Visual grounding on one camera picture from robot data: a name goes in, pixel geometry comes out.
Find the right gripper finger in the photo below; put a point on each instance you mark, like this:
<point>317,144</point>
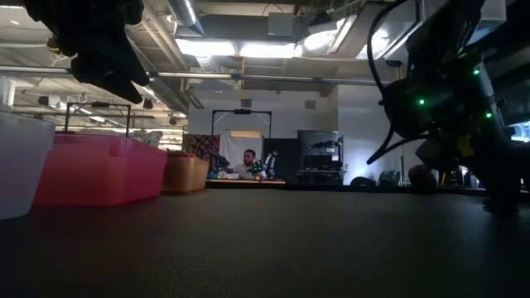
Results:
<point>501,182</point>

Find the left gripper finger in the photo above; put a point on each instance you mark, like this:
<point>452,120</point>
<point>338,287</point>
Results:
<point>103,78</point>
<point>124,66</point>

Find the dark red apple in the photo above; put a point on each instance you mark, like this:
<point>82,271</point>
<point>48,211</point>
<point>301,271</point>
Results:
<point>422,179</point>

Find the red and yellow apple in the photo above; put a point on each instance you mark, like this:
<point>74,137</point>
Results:
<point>194,155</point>

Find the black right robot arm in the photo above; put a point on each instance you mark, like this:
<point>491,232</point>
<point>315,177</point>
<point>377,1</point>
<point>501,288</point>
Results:
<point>509,41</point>

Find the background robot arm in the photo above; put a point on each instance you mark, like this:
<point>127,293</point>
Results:
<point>271,162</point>

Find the ceiling light panel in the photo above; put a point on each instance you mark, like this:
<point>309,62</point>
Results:
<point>267,49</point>
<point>207,47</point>

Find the pink plastic basket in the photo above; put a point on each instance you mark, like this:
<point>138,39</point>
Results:
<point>99,174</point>

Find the patterned cloth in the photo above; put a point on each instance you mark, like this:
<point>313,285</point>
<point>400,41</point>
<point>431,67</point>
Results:
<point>200,147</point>

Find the clear plastic basket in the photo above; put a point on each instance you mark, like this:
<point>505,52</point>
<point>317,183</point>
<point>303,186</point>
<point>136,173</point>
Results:
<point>20,174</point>

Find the black equipment rack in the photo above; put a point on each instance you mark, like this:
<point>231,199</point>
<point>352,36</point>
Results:
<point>321,153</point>

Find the white sheet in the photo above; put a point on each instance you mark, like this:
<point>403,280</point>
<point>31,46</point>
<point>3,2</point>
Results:
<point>238,142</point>

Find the long horizontal metal pipe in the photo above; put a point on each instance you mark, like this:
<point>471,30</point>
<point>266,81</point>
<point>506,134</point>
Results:
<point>269,77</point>

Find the person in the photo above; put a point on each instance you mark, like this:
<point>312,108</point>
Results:
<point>247,163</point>

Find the black partition panel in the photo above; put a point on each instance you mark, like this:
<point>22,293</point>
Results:
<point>285,161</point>

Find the wooden background table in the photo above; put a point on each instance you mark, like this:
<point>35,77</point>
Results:
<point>246,181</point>

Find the black table mat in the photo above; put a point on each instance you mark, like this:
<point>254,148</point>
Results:
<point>265,248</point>

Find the silver ventilation duct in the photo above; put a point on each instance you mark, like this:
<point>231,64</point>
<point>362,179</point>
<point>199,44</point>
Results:
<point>184,12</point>

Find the black camera gantry frame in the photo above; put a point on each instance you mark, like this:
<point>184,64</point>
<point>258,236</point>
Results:
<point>242,111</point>

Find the grey wall vent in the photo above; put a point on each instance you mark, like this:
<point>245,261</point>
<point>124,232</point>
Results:
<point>246,103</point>
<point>310,104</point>

